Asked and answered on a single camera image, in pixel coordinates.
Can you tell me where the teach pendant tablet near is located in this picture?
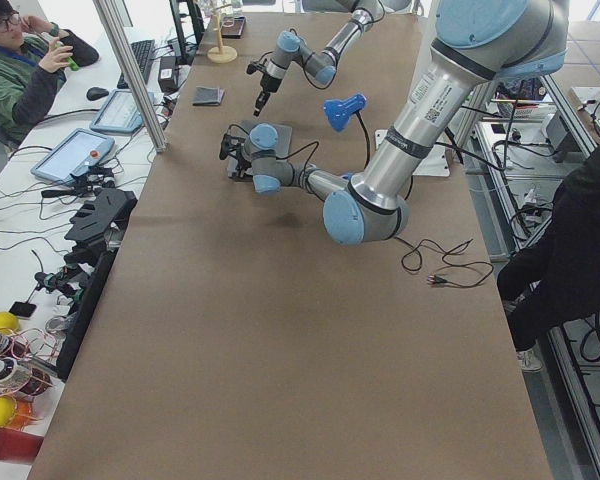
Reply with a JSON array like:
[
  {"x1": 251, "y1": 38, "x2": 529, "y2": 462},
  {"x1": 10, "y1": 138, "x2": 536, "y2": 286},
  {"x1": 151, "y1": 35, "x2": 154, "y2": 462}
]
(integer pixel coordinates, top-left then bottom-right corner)
[{"x1": 30, "y1": 128, "x2": 115, "y2": 184}]

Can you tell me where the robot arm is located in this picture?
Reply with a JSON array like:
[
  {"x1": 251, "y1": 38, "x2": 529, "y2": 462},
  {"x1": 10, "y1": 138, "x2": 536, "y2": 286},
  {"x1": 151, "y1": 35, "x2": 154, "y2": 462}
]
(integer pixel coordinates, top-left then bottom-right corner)
[
  {"x1": 246, "y1": 0, "x2": 387, "y2": 117},
  {"x1": 220, "y1": 1, "x2": 569, "y2": 245}
]

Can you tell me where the blue desk lamp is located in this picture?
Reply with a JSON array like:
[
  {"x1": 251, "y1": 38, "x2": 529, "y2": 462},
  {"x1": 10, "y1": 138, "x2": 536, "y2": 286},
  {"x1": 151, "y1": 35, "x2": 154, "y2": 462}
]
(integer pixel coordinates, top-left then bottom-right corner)
[{"x1": 322, "y1": 93, "x2": 376, "y2": 181}]

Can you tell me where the aluminium frame post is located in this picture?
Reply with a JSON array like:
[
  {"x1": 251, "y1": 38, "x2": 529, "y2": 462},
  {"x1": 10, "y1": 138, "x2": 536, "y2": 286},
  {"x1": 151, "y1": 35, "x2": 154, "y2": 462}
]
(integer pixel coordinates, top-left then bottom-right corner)
[{"x1": 93, "y1": 0, "x2": 167, "y2": 153}]

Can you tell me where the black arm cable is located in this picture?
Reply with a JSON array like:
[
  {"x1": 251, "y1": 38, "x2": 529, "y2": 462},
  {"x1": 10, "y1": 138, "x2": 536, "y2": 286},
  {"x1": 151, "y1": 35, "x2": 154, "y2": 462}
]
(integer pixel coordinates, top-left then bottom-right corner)
[
  {"x1": 277, "y1": 140, "x2": 321, "y2": 174},
  {"x1": 289, "y1": 29, "x2": 339, "y2": 91}
]

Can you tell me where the black lamp power cable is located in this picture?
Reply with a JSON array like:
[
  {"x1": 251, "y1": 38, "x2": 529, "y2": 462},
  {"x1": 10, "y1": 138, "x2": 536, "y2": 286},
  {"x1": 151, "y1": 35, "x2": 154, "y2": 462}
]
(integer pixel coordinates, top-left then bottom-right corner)
[{"x1": 394, "y1": 237, "x2": 495, "y2": 290}]

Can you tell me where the red cylinder container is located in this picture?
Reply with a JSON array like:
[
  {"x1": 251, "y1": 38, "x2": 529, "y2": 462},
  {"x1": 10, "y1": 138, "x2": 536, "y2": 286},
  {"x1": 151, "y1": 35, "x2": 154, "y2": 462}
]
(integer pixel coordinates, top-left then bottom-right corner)
[{"x1": 0, "y1": 427, "x2": 44, "y2": 464}]

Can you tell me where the person in black clothes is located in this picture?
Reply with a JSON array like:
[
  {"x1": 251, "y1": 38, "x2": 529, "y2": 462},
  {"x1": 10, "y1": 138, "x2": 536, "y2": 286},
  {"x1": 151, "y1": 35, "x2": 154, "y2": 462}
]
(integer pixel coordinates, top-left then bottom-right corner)
[{"x1": 497, "y1": 145, "x2": 600, "y2": 372}]

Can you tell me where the teach pendant tablet far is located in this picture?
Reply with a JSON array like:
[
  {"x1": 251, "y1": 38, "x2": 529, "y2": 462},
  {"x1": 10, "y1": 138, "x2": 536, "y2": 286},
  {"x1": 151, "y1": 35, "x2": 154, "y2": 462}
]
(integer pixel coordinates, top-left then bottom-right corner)
[{"x1": 90, "y1": 89, "x2": 143, "y2": 135}]

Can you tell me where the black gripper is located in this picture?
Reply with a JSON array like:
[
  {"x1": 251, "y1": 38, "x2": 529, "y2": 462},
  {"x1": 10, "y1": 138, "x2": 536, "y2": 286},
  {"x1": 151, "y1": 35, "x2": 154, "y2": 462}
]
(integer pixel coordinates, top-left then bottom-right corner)
[
  {"x1": 232, "y1": 151, "x2": 253, "y2": 180},
  {"x1": 253, "y1": 72, "x2": 281, "y2": 117}
]

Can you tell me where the black small box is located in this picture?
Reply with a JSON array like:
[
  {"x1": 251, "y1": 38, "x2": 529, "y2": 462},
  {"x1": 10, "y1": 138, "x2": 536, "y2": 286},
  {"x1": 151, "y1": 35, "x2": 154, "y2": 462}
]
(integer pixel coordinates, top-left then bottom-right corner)
[{"x1": 158, "y1": 55, "x2": 179, "y2": 93}]

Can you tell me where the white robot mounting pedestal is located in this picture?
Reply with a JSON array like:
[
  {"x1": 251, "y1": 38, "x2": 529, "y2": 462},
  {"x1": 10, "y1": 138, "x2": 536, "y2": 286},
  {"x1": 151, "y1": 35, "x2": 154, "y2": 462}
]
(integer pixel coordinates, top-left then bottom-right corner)
[{"x1": 374, "y1": 0, "x2": 486, "y2": 179}]

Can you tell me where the folded grey cloth stack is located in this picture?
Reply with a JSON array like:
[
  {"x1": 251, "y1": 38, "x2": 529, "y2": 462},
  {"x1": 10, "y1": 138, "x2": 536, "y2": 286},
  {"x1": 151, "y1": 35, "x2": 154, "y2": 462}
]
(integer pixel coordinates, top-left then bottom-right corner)
[{"x1": 192, "y1": 86, "x2": 225, "y2": 106}]

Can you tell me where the teach pendant tablet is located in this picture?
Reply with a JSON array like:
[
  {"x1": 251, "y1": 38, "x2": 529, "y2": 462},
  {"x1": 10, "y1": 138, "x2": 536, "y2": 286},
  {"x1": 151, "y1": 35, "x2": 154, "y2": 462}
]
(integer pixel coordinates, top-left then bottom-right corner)
[
  {"x1": 90, "y1": 89, "x2": 143, "y2": 135},
  {"x1": 30, "y1": 128, "x2": 115, "y2": 184}
]

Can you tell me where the black computer mouse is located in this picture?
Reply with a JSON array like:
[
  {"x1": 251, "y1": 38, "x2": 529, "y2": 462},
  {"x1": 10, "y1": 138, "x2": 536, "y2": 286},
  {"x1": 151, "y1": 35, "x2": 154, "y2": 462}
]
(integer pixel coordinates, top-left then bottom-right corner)
[{"x1": 86, "y1": 87, "x2": 109, "y2": 101}]

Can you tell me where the grey laptop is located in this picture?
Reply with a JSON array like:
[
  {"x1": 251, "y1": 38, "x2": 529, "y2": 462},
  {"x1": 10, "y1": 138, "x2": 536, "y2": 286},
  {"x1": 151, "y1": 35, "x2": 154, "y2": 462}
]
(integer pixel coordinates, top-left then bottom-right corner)
[{"x1": 223, "y1": 120, "x2": 292, "y2": 181}]

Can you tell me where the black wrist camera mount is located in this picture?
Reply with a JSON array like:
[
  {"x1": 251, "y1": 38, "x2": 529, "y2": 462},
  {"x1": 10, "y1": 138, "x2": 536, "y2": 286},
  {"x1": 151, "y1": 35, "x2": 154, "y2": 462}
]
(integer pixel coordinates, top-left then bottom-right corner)
[
  {"x1": 219, "y1": 129, "x2": 245, "y2": 161},
  {"x1": 246, "y1": 61, "x2": 266, "y2": 75}
]

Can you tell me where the black keyboard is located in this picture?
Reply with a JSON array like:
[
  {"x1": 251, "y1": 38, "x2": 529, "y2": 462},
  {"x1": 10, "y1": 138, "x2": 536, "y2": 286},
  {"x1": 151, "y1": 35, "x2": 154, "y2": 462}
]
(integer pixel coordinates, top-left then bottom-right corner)
[{"x1": 130, "y1": 40, "x2": 155, "y2": 84}]

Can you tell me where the person in green shirt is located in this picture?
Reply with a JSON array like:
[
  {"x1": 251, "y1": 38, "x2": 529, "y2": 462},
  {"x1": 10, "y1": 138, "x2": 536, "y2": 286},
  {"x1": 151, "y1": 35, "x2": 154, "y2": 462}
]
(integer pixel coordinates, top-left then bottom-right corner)
[{"x1": 0, "y1": 1, "x2": 99, "y2": 143}]

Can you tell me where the wooden cup stand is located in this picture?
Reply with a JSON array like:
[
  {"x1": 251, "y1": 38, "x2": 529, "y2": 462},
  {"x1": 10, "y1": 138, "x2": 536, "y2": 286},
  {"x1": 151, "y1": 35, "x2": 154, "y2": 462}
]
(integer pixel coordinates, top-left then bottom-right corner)
[{"x1": 207, "y1": 0, "x2": 243, "y2": 64}]

